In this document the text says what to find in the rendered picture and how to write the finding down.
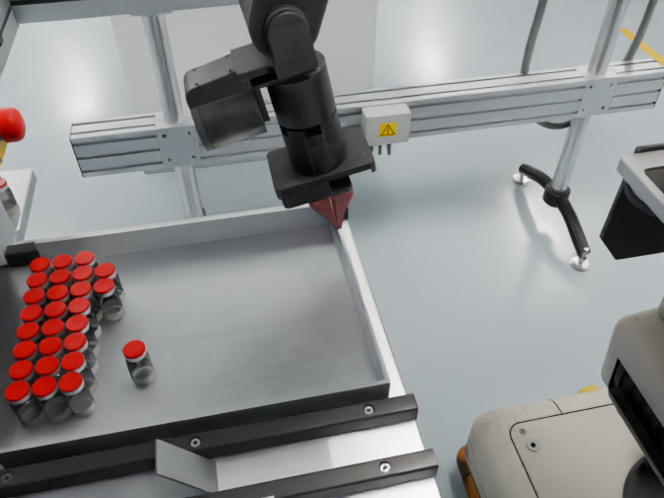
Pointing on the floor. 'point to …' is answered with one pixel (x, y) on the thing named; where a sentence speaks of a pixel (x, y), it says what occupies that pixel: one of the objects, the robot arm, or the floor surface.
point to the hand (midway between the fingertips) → (336, 219)
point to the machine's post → (6, 235)
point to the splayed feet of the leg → (560, 211)
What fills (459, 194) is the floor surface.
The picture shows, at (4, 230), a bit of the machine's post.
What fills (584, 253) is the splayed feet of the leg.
